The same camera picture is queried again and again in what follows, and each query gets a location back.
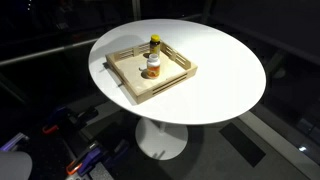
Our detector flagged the white medicine bottle orange label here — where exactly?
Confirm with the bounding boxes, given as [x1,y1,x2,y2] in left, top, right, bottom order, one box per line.
[146,53,162,80]

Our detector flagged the brown bottle yellow lid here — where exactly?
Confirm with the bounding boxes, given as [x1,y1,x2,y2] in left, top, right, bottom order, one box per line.
[149,34,162,57]

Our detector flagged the light wooden slatted tray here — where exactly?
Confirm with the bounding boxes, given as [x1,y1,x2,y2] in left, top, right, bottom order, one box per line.
[105,40,199,104]

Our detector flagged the purple orange bar clamp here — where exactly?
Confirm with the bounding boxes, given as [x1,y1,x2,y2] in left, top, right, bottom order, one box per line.
[65,139,131,177]

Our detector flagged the black rectangular floor mat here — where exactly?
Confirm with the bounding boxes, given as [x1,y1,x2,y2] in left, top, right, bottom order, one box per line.
[219,122,267,168]

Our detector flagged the black orange bar clamp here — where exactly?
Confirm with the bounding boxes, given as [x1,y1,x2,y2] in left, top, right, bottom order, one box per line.
[42,106,99,135]

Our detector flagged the grey metal railing bar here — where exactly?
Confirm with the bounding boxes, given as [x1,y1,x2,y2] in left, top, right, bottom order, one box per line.
[0,37,101,67]

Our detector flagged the purple metal clamp bar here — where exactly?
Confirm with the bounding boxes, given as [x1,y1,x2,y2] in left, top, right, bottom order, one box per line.
[0,132,30,153]

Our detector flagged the grey rounded housing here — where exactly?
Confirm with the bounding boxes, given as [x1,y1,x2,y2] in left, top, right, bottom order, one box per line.
[0,151,33,180]

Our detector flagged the white round table pedestal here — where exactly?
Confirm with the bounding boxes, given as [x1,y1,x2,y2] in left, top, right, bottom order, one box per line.
[134,117,189,161]

